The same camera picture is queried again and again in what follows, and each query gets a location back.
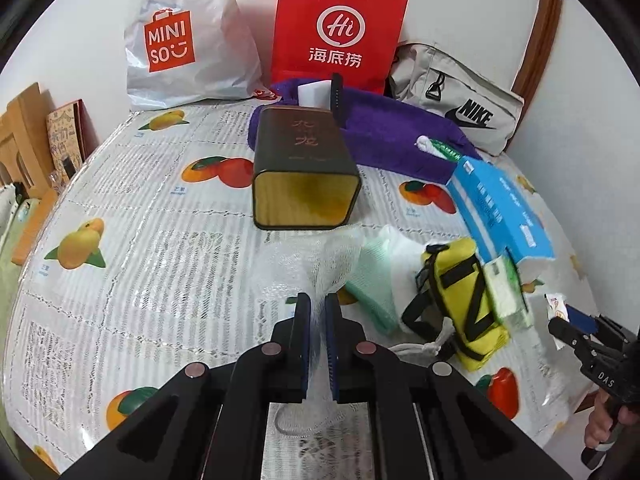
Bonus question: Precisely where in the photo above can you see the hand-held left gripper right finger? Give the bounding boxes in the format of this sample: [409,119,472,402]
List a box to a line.
[324,292,576,480]

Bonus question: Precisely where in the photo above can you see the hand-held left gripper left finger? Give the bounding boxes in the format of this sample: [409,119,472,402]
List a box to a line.
[60,292,312,480]

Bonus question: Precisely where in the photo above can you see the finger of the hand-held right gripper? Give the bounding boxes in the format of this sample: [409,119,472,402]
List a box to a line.
[567,306,603,336]
[547,317,598,363]

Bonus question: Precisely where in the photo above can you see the white snack packet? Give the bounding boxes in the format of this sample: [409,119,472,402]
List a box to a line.
[545,292,571,351]

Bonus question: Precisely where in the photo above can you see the green cloth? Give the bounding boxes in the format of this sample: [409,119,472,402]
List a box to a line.
[345,237,401,336]

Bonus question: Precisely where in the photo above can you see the small green tissue pack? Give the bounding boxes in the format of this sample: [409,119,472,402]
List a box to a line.
[482,255,531,331]

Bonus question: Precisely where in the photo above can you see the white mesh net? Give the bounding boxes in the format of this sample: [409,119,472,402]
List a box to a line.
[255,227,373,436]

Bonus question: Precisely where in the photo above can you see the yellow pouch with black straps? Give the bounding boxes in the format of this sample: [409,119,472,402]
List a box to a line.
[387,237,511,373]

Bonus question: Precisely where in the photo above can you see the toothpaste tube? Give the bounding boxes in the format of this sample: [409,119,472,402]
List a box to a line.
[416,135,468,163]

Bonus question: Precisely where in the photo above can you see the person's right hand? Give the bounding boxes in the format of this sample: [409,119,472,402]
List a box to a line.
[584,389,621,451]

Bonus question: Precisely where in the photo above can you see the blue tissue pack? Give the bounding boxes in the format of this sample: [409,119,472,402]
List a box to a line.
[446,156,555,266]

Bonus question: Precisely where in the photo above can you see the fruit-printed tablecloth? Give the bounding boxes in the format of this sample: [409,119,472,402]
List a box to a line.
[0,95,601,476]

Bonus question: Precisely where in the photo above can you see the black and gold tin box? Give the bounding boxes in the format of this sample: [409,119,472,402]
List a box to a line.
[251,106,362,231]

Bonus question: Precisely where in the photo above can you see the purple towel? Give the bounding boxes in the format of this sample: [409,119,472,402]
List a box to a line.
[248,79,483,185]

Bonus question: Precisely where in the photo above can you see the grey waist bag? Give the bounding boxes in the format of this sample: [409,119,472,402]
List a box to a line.
[389,42,526,157]

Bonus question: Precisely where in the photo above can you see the red paper bag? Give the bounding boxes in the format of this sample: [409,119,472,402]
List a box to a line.
[270,0,411,96]

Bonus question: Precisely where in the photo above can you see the brown patterned book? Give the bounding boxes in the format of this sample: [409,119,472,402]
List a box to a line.
[46,100,93,181]

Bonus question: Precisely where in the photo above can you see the white plastic shopping bag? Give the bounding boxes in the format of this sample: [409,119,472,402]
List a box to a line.
[124,0,263,111]

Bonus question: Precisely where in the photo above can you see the wooden headboard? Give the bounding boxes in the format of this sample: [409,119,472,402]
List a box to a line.
[0,82,61,266]

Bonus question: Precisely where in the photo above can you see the brown wooden door frame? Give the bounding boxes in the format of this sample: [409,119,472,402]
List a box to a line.
[512,0,566,106]

